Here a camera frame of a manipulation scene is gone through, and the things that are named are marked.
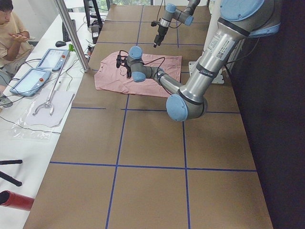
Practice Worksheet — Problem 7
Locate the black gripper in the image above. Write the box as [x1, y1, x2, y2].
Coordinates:
[126, 65, 132, 79]
[153, 25, 168, 48]

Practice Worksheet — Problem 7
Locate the black keyboard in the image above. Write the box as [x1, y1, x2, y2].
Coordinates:
[62, 19, 76, 42]

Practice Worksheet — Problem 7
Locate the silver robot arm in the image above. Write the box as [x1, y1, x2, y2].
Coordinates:
[116, 0, 282, 122]
[151, 0, 200, 48]

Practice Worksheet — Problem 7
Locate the metal reacher grabber tool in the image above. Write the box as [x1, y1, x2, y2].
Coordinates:
[32, 44, 75, 116]

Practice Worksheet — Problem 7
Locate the near blue teach pendant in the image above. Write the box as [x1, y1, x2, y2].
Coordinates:
[10, 68, 51, 97]

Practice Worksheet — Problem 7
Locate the aluminium frame post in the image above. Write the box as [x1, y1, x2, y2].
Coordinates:
[54, 0, 89, 73]

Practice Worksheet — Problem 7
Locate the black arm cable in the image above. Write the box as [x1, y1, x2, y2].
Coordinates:
[118, 49, 174, 96]

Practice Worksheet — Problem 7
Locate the seated person beige shirt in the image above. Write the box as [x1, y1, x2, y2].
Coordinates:
[0, 0, 33, 92]

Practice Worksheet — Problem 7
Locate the black power supply box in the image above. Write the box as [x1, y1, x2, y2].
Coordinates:
[88, 24, 101, 44]

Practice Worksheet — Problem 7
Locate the black tripod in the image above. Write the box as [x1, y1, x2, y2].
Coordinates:
[0, 159, 23, 187]

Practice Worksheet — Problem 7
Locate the pink Snoopy t-shirt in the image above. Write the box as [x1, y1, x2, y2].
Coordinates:
[94, 51, 182, 98]

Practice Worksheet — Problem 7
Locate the far blue teach pendant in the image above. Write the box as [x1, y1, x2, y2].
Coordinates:
[36, 49, 70, 72]

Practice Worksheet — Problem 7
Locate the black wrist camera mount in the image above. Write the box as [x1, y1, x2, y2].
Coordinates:
[116, 54, 128, 68]
[151, 21, 160, 27]

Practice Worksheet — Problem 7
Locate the blue teach pendant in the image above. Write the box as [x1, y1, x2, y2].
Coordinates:
[10, 68, 51, 97]
[36, 49, 70, 72]

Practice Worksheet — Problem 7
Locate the black computer mouse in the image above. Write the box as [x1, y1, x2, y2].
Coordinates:
[55, 41, 66, 47]

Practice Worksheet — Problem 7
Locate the clear plastic sheet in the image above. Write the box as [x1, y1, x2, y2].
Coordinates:
[9, 105, 61, 142]

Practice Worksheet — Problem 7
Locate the red cylinder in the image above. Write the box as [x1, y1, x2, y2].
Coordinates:
[0, 190, 34, 211]

